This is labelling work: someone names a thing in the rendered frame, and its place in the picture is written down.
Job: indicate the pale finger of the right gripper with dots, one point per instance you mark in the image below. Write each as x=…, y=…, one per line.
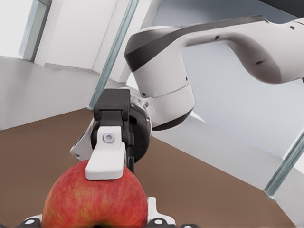
x=107, y=161

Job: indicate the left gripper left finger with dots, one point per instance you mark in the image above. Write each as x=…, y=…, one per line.
x=33, y=222

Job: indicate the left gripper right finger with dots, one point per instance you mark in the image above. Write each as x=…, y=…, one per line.
x=158, y=219

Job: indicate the red apple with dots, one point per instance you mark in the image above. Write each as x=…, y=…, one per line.
x=95, y=202

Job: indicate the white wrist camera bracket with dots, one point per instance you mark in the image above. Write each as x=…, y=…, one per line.
x=82, y=147

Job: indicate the silver frame post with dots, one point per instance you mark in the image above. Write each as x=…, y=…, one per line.
x=285, y=166
x=114, y=54

